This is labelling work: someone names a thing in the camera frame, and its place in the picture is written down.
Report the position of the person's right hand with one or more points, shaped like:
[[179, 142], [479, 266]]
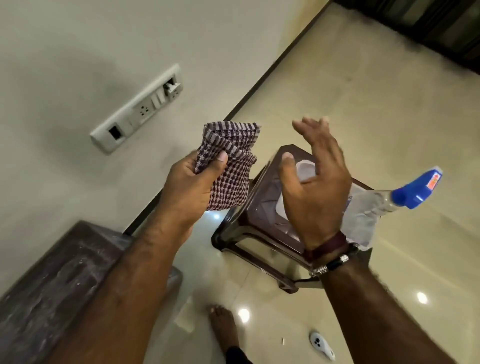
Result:
[[322, 202]]

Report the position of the person's left hand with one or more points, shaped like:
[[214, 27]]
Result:
[[187, 191]]

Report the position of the checkered maroon white cloth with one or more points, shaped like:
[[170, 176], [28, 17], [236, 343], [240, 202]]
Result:
[[232, 176]]

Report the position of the blue-capped spray bottle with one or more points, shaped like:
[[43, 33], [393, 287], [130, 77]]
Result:
[[416, 189]]

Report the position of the brown wooden cabinet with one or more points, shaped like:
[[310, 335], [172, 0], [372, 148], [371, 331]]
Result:
[[41, 296]]

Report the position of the person's right forearm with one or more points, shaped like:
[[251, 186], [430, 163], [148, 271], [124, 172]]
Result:
[[375, 322]]

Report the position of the person's left forearm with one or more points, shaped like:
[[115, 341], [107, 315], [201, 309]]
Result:
[[127, 300]]

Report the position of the person's dark trousers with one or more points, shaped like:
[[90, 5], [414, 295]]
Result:
[[240, 356]]

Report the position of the clear plastic container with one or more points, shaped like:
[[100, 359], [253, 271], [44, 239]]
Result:
[[305, 170]]

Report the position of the brown plastic stool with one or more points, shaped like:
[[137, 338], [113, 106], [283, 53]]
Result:
[[262, 210]]

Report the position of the white handheld controller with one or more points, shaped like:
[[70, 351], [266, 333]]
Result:
[[320, 345]]

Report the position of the dark metal grille door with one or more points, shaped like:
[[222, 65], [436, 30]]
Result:
[[431, 22]]

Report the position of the wide white switch panel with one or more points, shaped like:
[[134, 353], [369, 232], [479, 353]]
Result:
[[138, 110]]

